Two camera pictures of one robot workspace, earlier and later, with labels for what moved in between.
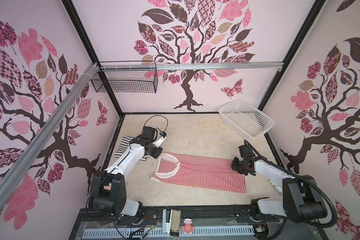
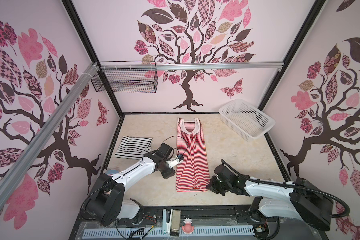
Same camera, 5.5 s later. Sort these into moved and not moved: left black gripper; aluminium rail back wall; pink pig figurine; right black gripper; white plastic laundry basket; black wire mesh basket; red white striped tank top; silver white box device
Moved: right black gripper; left black gripper; red white striped tank top
Not moved: black wire mesh basket; aluminium rail back wall; pink pig figurine; silver white box device; white plastic laundry basket
